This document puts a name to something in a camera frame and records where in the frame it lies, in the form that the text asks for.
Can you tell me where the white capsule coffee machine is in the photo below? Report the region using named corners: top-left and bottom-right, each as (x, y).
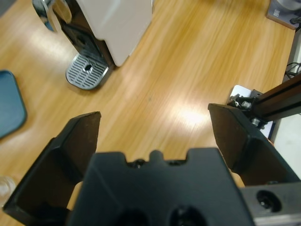
top-left (32, 0), bottom-right (153, 91)

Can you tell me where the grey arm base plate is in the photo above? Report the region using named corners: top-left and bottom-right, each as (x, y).
top-left (265, 0), bottom-right (301, 30)

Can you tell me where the clear drinking glass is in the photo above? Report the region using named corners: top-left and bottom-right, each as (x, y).
top-left (0, 175), bottom-right (17, 208)

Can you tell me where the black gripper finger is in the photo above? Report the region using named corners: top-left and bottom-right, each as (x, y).
top-left (2, 111), bottom-right (102, 226)
top-left (208, 103), bottom-right (301, 188)

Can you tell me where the centre metal base mount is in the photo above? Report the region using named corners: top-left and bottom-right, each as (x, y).
top-left (227, 73), bottom-right (301, 142)

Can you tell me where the blue plastic tray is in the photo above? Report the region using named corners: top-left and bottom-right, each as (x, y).
top-left (0, 70), bottom-right (28, 139)

